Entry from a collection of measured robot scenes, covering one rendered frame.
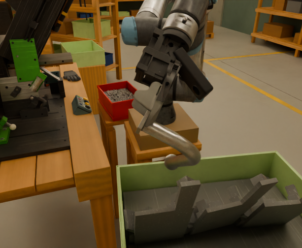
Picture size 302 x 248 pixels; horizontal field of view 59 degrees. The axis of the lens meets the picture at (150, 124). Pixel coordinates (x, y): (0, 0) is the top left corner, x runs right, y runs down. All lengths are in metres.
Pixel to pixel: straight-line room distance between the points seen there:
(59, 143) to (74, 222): 0.97
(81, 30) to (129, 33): 3.58
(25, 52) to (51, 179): 0.71
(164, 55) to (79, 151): 0.72
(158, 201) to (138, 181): 0.10
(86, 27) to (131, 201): 3.49
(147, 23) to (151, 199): 0.59
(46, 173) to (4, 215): 1.25
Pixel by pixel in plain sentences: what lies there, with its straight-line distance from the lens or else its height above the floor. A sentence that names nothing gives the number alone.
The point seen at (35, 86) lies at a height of 1.05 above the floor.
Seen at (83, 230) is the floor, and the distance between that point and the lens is 2.05.
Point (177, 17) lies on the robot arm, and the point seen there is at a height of 1.47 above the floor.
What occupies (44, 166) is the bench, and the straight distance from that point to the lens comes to 1.17.
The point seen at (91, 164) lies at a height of 0.90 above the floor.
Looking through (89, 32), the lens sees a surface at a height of 0.81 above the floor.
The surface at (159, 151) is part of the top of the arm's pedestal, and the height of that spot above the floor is 0.85.
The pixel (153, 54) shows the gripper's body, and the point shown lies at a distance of 0.56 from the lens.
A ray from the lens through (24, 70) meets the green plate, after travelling 1.53.
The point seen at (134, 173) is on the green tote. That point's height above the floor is 0.93.
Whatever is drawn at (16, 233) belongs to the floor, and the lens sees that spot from 2.19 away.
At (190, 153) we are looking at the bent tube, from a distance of 0.55.
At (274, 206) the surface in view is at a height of 1.03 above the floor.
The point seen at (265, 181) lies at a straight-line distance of 0.68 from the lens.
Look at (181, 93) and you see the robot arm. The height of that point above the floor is 1.09.
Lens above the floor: 1.55
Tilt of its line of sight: 29 degrees down
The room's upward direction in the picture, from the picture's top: straight up
